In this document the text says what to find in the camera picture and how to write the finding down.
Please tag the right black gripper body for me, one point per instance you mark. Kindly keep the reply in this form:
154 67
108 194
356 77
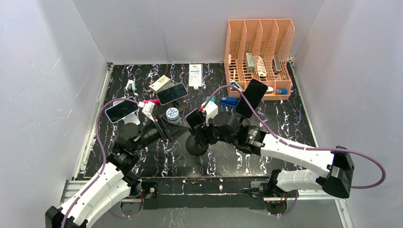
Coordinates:
213 134

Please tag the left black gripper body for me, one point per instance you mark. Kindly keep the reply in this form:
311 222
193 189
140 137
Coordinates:
163 129

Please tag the black phone stand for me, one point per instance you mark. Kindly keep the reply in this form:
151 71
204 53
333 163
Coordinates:
243 120
197 143

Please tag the purple smartphone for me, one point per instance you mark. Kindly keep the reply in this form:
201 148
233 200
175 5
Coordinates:
195 118

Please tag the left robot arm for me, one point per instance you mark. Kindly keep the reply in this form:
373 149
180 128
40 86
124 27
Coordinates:
115 179

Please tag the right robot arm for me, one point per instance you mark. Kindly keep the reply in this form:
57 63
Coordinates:
330 171

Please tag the smartphone on back stand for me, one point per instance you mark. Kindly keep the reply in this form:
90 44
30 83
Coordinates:
172 93

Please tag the white phone stand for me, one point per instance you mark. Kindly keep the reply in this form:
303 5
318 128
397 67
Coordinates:
132 118

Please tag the black smartphone on right stand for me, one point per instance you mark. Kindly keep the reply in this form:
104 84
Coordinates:
254 94

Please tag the pink marker pen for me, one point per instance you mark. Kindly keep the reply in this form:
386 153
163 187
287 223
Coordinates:
154 101

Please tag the green small box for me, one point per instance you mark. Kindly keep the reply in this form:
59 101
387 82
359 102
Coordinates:
212 99

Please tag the blue stapler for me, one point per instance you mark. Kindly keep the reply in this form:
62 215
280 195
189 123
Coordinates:
229 101

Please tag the white cardboard box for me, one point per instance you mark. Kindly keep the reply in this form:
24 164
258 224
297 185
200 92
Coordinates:
160 83

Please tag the light blue smartphone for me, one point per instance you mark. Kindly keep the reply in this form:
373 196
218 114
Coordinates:
121 110

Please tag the white teal clip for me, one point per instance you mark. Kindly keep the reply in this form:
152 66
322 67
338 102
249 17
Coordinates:
130 89

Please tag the white blister pack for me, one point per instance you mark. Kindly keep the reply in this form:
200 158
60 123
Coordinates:
195 76

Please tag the grey item in organizer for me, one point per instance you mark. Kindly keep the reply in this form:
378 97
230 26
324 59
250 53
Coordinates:
249 62

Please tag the white item in organizer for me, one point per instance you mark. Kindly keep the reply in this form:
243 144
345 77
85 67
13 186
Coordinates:
261 67

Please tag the blue capped tube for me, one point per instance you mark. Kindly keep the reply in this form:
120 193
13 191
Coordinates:
281 91

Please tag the orange file organizer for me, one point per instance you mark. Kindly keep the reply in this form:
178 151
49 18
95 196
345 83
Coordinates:
261 37

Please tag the dark item in organizer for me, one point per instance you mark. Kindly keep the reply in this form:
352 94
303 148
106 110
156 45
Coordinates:
276 64

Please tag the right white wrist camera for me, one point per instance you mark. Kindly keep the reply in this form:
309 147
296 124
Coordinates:
209 110

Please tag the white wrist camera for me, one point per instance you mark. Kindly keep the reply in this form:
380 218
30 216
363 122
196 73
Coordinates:
209 110
147 109

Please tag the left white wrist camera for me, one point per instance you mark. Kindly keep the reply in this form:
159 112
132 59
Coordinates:
147 109

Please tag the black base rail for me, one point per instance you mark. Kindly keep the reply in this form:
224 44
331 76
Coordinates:
214 192

